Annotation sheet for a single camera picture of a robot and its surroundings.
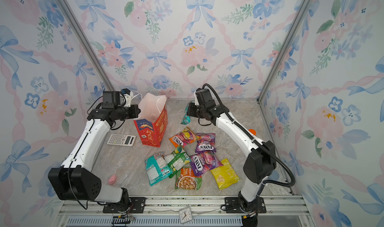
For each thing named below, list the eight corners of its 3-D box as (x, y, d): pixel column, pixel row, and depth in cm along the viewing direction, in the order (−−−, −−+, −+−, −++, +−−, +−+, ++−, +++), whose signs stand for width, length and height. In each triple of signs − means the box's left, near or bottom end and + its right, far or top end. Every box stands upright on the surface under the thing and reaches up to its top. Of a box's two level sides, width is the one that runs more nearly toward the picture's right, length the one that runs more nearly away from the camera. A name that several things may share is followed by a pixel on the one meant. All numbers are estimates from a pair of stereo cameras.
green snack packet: (169, 177, 84) (168, 174, 80) (160, 161, 90) (158, 158, 86) (191, 162, 90) (191, 158, 86) (181, 148, 96) (180, 144, 91)
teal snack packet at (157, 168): (150, 185, 82) (149, 183, 79) (143, 163, 90) (141, 160, 86) (172, 174, 86) (171, 171, 82) (163, 153, 93) (162, 150, 90)
